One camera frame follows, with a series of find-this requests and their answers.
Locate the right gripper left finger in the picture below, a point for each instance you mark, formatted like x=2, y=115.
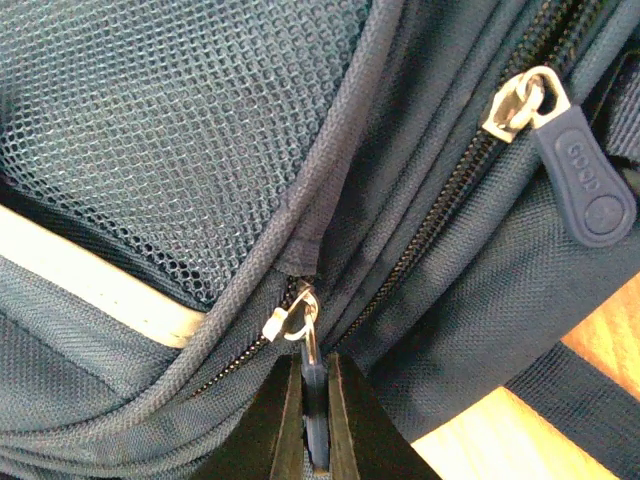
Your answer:
x=267, y=442

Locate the navy blue student backpack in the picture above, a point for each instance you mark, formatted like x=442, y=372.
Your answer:
x=190, y=190

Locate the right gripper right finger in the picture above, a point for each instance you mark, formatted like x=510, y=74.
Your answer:
x=364, y=443

